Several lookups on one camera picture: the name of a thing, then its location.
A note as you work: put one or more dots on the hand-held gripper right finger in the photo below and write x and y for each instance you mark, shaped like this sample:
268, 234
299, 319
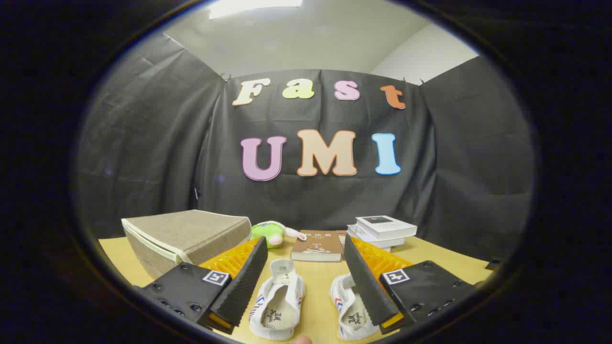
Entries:
370, 286

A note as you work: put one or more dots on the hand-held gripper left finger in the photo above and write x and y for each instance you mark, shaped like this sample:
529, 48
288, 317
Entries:
241, 286

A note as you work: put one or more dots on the white canvas shoe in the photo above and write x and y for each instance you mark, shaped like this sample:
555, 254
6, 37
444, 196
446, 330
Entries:
279, 306
346, 310

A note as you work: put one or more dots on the beige fabric storage box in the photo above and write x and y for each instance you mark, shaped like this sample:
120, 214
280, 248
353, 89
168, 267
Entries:
186, 234

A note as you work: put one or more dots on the green plush toy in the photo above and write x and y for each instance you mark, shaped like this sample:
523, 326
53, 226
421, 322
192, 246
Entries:
265, 231

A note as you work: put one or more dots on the brown cover book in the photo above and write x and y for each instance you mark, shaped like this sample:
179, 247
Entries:
318, 246
341, 234

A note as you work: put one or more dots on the white book dark cover picture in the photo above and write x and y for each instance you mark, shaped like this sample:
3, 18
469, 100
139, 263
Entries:
385, 227

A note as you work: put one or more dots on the black backdrop cloth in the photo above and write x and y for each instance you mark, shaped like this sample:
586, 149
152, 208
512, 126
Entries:
311, 200

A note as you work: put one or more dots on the black table clamp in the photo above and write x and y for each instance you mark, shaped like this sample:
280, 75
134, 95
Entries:
493, 263

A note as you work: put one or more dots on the ceiling light panel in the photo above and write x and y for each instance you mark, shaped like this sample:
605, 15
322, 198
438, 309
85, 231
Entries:
253, 5

